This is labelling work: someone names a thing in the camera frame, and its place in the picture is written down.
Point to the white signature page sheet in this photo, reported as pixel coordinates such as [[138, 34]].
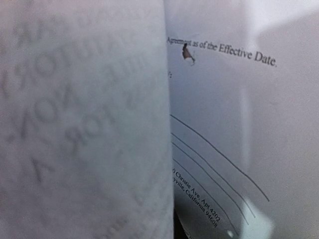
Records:
[[244, 109]]

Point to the white text page sheet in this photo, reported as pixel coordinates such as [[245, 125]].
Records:
[[85, 149]]

